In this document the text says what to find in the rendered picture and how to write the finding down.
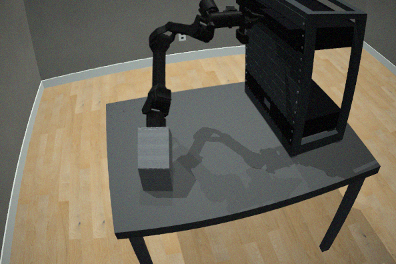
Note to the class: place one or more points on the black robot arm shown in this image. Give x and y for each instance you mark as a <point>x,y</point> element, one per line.
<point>159,97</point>

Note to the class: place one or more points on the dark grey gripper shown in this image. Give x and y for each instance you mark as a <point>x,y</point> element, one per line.
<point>237,18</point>

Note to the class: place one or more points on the black server rack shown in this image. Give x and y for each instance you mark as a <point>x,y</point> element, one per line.
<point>278,75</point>

